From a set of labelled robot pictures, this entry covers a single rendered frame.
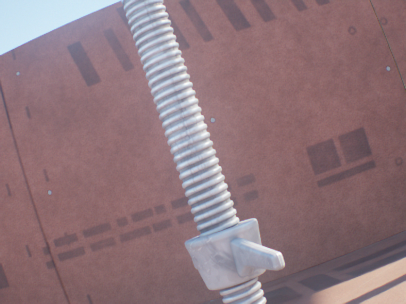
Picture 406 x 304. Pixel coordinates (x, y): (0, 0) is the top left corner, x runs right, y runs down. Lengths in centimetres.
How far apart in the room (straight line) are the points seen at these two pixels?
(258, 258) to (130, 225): 101
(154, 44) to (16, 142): 103
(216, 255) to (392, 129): 96
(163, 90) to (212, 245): 14
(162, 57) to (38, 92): 101
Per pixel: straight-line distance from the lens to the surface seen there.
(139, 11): 65
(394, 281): 106
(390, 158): 152
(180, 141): 63
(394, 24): 156
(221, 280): 62
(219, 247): 61
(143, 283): 157
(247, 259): 59
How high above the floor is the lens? 22
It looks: 3 degrees up
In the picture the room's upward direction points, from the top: 19 degrees counter-clockwise
